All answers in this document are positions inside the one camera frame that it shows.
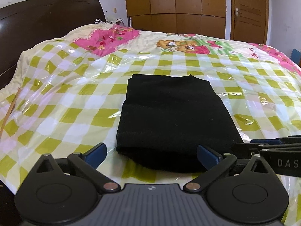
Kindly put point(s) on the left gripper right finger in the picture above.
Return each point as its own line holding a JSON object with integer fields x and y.
{"x": 216, "y": 166}

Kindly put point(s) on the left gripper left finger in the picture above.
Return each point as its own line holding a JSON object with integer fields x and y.
{"x": 85, "y": 166}

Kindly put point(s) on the black pants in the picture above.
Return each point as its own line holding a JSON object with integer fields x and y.
{"x": 164, "y": 119}

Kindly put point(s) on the checkered yellow bed cover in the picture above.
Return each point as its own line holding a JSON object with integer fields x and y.
{"x": 113, "y": 126}

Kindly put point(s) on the brown wooden door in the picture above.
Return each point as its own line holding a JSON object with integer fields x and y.
{"x": 249, "y": 22}

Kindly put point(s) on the dark wooden headboard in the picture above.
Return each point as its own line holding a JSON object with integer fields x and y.
{"x": 27, "y": 23}

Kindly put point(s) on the brown wooden wardrobe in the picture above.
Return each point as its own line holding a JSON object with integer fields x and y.
{"x": 204, "y": 17}

